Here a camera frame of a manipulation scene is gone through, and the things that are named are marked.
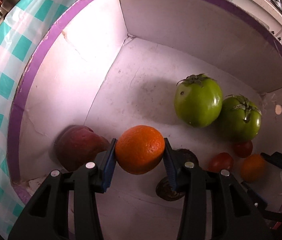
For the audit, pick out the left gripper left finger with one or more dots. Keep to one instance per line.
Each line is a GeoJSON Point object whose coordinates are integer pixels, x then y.
{"type": "Point", "coordinates": [45, 215]}

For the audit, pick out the wrinkled dark red apple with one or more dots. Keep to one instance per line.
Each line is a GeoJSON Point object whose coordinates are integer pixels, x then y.
{"type": "Point", "coordinates": [78, 145]}

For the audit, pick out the large red tomato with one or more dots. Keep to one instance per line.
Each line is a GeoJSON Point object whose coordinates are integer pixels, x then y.
{"type": "Point", "coordinates": [222, 161]}

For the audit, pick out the purple-edged cardboard box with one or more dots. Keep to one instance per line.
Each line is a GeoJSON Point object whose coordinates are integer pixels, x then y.
{"type": "Point", "coordinates": [114, 64]}

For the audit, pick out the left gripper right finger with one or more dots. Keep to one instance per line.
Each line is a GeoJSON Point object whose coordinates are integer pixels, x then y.
{"type": "Point", "coordinates": [215, 204]}

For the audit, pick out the large green tomato front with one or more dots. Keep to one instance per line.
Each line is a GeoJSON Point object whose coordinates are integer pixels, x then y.
{"type": "Point", "coordinates": [198, 100]}

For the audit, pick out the small red tomato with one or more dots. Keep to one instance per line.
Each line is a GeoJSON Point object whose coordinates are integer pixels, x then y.
{"type": "Point", "coordinates": [242, 149]}

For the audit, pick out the orange mandarin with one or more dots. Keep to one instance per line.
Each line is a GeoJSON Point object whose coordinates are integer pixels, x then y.
{"type": "Point", "coordinates": [253, 168]}
{"type": "Point", "coordinates": [139, 149]}

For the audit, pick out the dark dried fruit with stem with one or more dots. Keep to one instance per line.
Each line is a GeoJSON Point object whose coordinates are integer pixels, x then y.
{"type": "Point", "coordinates": [164, 191]}

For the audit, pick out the teal checkered tablecloth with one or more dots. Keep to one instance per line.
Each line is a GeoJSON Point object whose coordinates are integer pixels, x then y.
{"type": "Point", "coordinates": [10, 67]}

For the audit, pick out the dark brown dried fruit large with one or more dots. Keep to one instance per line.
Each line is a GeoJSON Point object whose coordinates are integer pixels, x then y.
{"type": "Point", "coordinates": [185, 160]}

